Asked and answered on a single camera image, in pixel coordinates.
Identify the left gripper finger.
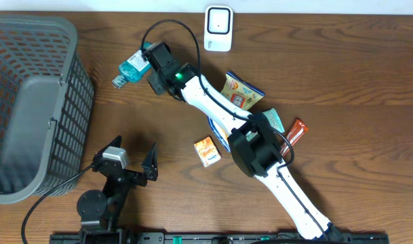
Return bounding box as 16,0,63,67
94,135,122,159
141,143,158,181

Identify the teal mouthwash bottle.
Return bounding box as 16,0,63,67
112,49,151,89

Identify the small orange tissue pack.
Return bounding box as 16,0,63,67
194,136,221,167

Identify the yellow snack bag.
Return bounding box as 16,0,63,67
208,71,265,152

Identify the light green wet wipes pack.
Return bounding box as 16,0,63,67
248,108,285,134

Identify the orange snack bar wrapper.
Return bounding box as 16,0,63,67
280,119,309,157

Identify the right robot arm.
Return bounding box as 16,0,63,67
141,43,344,243

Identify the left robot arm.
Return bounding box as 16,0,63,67
77,136,158,243

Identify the white barcode scanner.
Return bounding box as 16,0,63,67
203,5,233,52

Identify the grey plastic shopping basket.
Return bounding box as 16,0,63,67
0,14,94,204

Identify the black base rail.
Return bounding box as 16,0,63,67
50,231,390,244

